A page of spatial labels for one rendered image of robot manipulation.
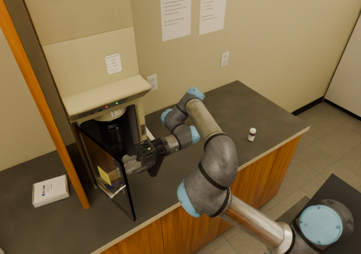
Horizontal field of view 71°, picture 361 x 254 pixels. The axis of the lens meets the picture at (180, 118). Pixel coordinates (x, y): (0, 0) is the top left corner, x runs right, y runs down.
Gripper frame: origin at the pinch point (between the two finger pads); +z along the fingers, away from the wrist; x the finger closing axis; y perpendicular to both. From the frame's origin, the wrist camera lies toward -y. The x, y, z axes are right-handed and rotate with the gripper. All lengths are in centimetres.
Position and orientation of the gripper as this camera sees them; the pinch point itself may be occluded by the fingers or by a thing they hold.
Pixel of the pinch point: (120, 172)
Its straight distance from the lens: 100.0
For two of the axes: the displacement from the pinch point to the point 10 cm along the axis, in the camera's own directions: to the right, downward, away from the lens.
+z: -8.4, 3.5, -4.2
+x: 5.4, 5.3, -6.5
